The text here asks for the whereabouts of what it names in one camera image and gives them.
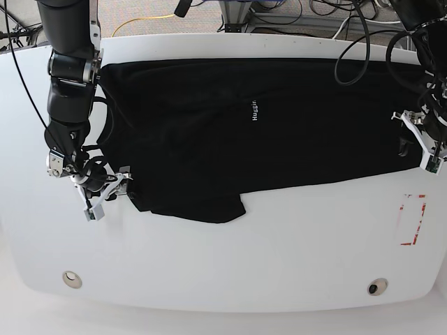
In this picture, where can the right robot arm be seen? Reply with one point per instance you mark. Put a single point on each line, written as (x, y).
(74, 33)

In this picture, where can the left table grommet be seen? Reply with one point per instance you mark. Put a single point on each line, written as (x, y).
(72, 280)

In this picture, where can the table grommet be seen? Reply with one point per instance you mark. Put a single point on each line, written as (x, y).
(72, 280)
(377, 287)

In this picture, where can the aluminium table leg frame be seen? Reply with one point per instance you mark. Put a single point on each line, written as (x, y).
(237, 16)

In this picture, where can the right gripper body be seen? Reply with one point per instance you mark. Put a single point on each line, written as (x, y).
(93, 192)

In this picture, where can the right table grommet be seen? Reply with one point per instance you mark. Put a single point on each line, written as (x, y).
(377, 287)

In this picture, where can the red tape rectangle marking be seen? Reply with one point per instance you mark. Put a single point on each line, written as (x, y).
(410, 218)

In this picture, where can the black T-shirt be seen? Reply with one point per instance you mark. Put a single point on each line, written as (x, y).
(198, 134)

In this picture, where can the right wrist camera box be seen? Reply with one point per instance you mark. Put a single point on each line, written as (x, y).
(94, 213)

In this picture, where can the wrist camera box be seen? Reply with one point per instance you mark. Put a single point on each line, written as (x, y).
(94, 213)
(432, 164)

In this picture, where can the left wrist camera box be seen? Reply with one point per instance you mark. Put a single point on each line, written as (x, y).
(432, 164)

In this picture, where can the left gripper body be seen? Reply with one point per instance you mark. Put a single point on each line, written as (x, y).
(430, 134)

